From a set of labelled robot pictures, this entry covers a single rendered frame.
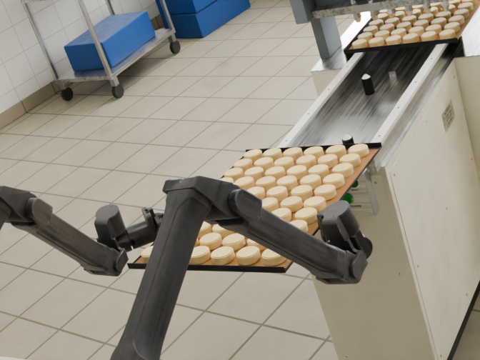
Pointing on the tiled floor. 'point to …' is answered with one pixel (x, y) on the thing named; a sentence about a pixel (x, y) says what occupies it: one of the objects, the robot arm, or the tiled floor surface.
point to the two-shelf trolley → (103, 53)
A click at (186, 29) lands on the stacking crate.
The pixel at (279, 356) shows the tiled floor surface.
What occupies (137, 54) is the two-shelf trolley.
